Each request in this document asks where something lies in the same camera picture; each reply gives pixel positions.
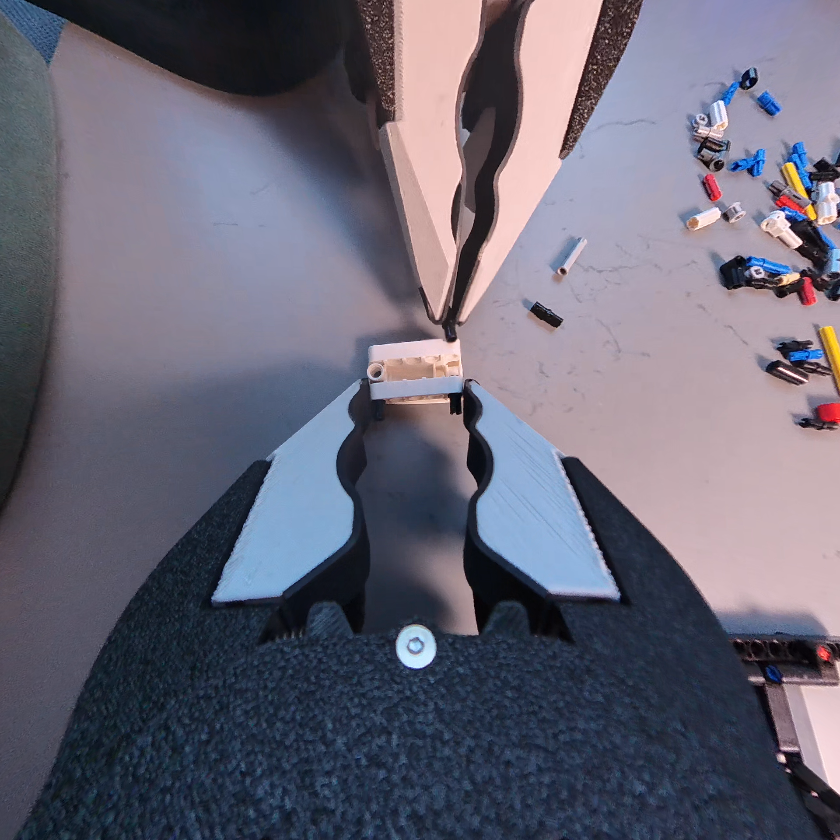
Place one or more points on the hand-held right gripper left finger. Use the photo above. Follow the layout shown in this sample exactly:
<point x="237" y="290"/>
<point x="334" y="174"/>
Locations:
<point x="295" y="525"/>

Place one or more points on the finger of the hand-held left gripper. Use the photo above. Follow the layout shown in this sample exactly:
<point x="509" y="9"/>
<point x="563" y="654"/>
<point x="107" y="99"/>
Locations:
<point x="551" y="98"/>
<point x="426" y="131"/>

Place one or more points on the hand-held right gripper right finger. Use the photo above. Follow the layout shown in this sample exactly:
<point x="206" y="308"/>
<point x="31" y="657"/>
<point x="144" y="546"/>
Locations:
<point x="538" y="525"/>

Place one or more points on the white curved toy panel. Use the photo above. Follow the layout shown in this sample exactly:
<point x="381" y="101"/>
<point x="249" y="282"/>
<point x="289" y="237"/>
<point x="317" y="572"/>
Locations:
<point x="413" y="390"/>

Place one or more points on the pile of small toy pieces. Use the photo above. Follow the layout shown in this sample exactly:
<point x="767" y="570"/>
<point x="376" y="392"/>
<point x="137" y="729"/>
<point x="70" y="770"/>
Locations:
<point x="800" y="223"/>

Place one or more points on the black white toy brick model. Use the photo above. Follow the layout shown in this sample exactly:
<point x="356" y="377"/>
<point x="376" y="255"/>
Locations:
<point x="787" y="649"/>

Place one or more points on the pale toy tube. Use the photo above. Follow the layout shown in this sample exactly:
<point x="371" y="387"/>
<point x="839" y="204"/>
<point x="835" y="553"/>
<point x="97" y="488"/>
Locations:
<point x="571" y="256"/>

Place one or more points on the black toy connector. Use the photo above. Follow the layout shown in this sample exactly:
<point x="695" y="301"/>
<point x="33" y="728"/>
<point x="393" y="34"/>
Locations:
<point x="786" y="372"/>

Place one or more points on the red toy liftarm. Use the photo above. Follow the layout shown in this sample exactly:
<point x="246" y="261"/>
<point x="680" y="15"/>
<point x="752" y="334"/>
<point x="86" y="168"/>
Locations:
<point x="828" y="412"/>

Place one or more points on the blue toy pin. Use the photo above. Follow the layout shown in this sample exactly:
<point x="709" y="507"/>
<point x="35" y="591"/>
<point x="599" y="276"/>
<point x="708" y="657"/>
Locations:
<point x="804" y="354"/>

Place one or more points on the yellow toy axle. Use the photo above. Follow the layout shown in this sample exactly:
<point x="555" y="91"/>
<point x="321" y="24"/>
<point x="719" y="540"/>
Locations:
<point x="832" y="358"/>

